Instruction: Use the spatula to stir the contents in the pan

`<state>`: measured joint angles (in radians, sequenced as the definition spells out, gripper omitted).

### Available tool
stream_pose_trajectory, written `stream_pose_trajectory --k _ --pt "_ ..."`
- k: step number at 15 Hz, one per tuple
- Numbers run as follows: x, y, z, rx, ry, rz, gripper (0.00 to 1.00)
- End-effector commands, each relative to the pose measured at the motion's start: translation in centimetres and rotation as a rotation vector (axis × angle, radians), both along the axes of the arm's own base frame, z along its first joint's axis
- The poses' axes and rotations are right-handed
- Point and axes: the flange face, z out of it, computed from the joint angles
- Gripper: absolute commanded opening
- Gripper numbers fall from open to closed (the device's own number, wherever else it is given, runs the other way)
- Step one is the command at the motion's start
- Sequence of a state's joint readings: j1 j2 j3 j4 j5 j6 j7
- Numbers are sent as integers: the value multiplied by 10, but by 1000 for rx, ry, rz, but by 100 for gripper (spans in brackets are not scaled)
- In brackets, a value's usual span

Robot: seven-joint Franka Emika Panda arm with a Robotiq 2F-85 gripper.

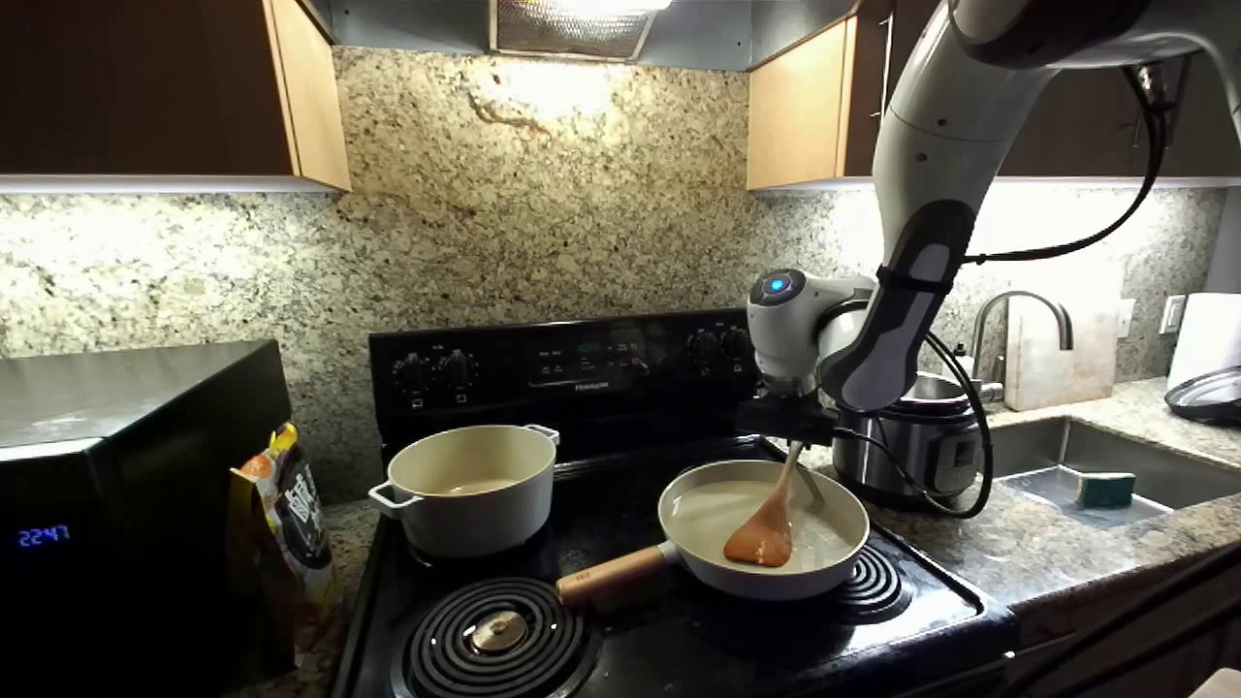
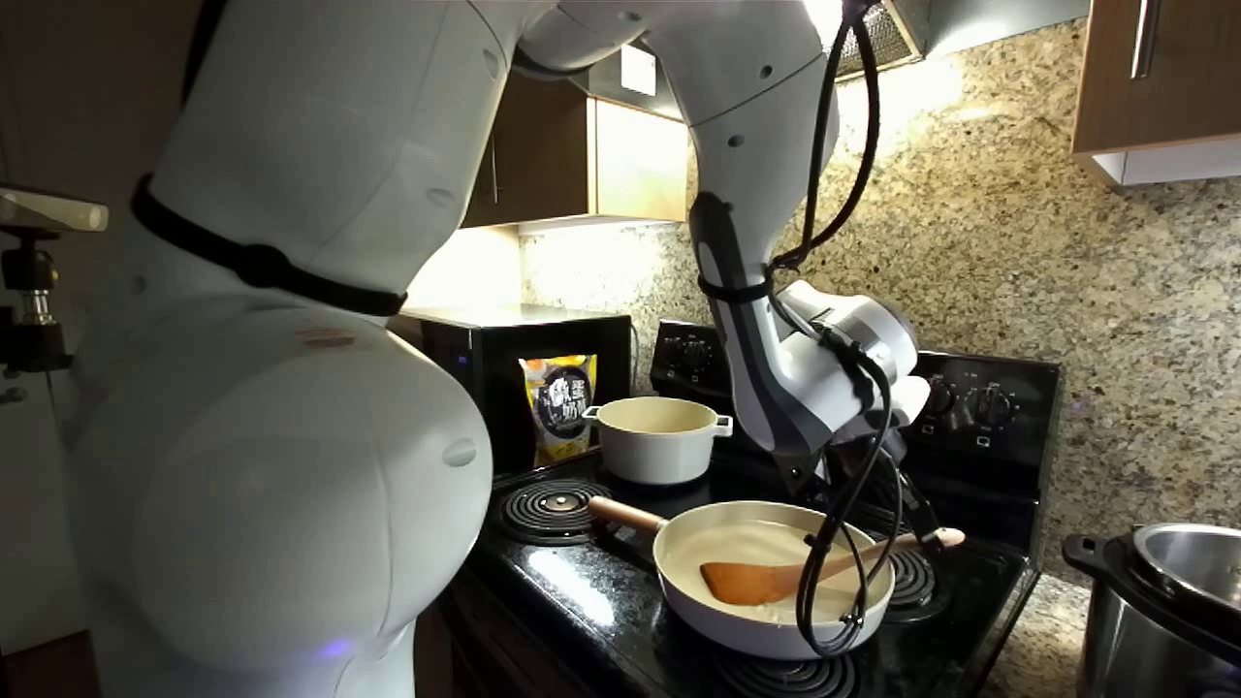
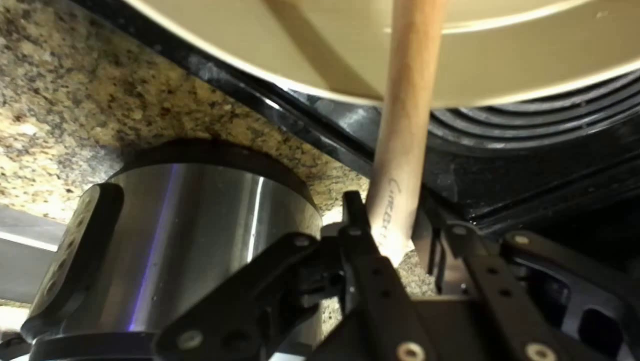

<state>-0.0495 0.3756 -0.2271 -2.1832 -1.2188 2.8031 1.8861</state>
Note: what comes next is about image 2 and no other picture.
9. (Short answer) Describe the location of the yellow black snack bag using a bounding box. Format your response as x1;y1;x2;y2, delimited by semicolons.
515;347;603;469

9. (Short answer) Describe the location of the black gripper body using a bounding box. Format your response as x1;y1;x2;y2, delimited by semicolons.
795;428;922;512

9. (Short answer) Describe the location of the wooden spatula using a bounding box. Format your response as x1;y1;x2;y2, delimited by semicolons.
700;525;970;609

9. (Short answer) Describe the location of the metal range hood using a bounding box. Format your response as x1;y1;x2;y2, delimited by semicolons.
565;0;1091;121

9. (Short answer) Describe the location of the brown wall cabinet metal handle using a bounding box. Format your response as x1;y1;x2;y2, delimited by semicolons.
1074;0;1241;185

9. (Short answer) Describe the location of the stainless steel pressure cooker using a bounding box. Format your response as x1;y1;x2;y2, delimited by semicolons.
1059;521;1241;698

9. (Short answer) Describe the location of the white pot with handles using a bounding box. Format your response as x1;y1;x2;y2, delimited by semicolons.
581;393;736;487

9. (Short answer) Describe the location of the black microwave oven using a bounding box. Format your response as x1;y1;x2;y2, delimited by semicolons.
379;306;638;482

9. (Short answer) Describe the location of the black electric stove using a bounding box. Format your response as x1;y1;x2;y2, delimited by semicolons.
437;315;1068;698

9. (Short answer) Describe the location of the white frying pan wooden handle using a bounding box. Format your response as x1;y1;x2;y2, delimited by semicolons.
585;492;899;662

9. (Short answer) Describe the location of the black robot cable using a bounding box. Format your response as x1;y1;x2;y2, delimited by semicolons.
759;0;912;660

